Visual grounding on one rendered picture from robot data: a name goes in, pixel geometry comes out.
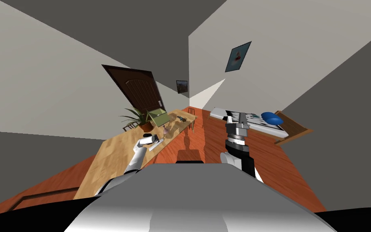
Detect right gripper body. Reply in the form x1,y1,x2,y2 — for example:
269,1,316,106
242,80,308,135
225,122,251,138

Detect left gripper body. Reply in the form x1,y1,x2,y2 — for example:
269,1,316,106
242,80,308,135
139,133,160,147

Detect white slim bar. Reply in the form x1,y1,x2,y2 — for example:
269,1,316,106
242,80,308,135
148,139,165,152

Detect wooden bed with blue pillow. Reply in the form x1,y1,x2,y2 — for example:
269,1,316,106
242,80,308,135
208,107,314,146

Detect green plant in brown pot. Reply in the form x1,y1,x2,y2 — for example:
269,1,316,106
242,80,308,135
119,107,156,133

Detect wooden chair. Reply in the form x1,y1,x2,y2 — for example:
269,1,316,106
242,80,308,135
122,121,140,133
187,108,196,134

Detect olive green open box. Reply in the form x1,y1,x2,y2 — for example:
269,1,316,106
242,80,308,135
146,108,171,128

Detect long light wooden table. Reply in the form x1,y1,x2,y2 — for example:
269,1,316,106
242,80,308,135
72,109,199,200

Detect dark brown door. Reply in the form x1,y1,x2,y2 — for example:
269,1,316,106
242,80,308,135
101,64,166,118

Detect small dark framed picture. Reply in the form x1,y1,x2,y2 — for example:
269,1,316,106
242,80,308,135
175,80,189,95

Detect blue framed picture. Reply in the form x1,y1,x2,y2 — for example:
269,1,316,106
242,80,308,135
224,40,253,73

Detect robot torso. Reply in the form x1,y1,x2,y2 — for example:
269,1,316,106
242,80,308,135
64,159,338,232

